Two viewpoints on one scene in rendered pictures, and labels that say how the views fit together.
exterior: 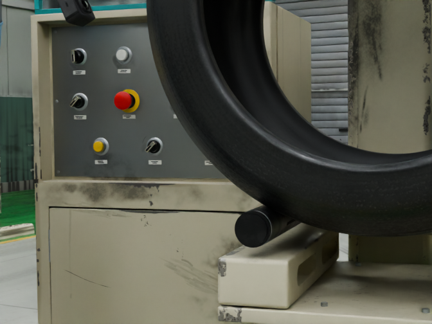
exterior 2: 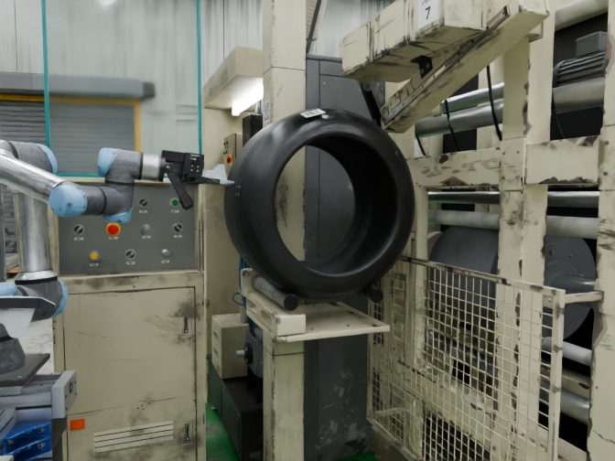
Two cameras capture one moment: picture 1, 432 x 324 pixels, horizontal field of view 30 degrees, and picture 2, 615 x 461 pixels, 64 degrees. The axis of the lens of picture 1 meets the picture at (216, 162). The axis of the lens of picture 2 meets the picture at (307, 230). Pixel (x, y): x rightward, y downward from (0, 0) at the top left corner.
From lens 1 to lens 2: 0.84 m
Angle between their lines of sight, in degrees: 40
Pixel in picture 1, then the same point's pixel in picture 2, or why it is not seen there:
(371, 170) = (340, 275)
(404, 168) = (351, 274)
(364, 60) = (279, 218)
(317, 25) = (41, 139)
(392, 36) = (290, 208)
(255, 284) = (293, 325)
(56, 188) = (68, 283)
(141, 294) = (128, 337)
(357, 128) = not seen: hidden behind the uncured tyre
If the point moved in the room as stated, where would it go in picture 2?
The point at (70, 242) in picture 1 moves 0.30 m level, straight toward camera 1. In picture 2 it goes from (79, 314) to (122, 328)
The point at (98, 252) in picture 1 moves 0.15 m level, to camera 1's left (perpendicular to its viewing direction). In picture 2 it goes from (99, 317) to (55, 324)
